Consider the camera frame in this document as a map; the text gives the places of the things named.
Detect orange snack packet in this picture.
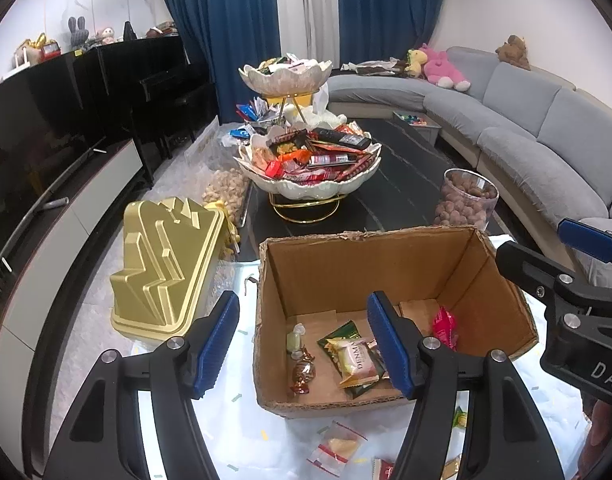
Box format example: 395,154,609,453
432,307,458,350

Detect blue curtains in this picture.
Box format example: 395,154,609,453
164,0,443,122

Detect grey storage bin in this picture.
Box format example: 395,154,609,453
393,110,442,145

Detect grey sectional sofa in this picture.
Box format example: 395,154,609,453
328,47,612,288

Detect small green candy packet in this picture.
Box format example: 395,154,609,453
452,406,468,429

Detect black television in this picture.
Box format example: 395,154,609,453
0,52,116,252

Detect grey rabbit plush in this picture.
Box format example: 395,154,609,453
67,15,89,50

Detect black piano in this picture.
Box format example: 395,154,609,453
100,34,220,162

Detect pink plush toy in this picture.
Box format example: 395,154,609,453
420,44,471,92

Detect person's right hand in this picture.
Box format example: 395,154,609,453
574,394,612,479

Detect brown cardboard box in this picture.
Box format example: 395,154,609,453
253,226,538,418

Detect clear zip bag with cookie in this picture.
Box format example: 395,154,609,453
306,420,367,479

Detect dark green snack packet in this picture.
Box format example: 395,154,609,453
317,318,399,401

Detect light blue tablecloth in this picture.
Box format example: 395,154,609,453
130,234,602,480

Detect pink yogurt hawthorn packet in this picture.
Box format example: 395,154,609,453
324,338,383,389

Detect red foil twist candy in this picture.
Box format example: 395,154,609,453
290,348,316,396

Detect two tier snack bowl stand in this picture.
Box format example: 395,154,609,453
233,53,382,223

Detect bag of nuts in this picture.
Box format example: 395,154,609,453
202,168,250,223

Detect yellow plush toy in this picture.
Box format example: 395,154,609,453
404,49,428,78

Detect red white candy packet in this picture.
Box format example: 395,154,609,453
371,458,394,480

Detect tv console cabinet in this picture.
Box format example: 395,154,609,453
0,141,142,470

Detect clear jar of nuts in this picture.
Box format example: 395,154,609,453
434,168,499,231

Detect white twist candy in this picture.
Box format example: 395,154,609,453
285,323,306,360

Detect gold foil candy packet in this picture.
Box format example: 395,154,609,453
440,455,461,480

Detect brown teddy bear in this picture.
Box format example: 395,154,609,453
496,35,530,70

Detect gold lid candy container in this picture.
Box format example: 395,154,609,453
110,197,228,341

